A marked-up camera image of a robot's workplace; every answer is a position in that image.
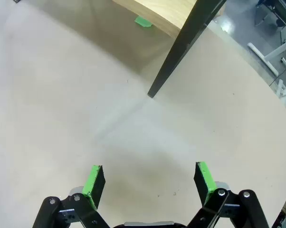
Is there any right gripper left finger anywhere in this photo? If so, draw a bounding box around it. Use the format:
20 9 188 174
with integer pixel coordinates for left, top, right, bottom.
32 164 110 228

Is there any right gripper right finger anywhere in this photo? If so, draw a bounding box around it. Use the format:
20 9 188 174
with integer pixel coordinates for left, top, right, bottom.
188 161 269 228

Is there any white side table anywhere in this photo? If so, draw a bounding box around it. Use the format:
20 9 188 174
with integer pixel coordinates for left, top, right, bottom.
247 23 286 106

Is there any two-tier wooden shelf black frame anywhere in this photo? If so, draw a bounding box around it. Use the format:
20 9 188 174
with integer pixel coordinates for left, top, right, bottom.
112 0 228 98

